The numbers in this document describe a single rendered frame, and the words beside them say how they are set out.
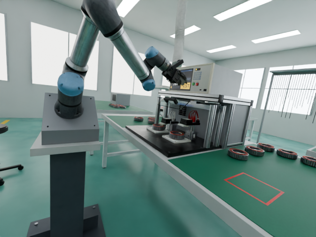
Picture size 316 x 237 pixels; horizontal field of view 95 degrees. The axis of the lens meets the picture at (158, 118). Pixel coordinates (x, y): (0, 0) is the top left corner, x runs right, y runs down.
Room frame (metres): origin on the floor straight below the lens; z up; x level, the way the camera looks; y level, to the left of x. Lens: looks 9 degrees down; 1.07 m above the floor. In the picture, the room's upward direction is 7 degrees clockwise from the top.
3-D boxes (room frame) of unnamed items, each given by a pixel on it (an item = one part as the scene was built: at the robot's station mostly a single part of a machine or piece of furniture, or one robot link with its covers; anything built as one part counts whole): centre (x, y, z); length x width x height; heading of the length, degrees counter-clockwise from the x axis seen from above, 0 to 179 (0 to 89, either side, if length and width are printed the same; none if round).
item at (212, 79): (1.29, -0.36, 1.22); 0.44 x 0.39 x 0.20; 34
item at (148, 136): (1.13, -0.09, 0.76); 0.64 x 0.47 x 0.02; 34
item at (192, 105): (1.17, -0.16, 1.03); 0.62 x 0.01 x 0.03; 34
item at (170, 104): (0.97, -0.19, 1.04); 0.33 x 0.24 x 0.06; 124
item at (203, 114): (1.26, -0.29, 0.92); 0.66 x 0.01 x 0.30; 34
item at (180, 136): (1.02, -0.15, 0.80); 0.11 x 0.11 x 0.04
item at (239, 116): (1.07, -0.59, 0.91); 0.28 x 0.03 x 0.32; 124
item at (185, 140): (1.02, -0.15, 0.78); 0.15 x 0.15 x 0.01; 34
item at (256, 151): (0.96, -0.68, 0.77); 0.11 x 0.11 x 0.04
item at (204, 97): (1.30, -0.35, 1.09); 0.68 x 0.44 x 0.05; 34
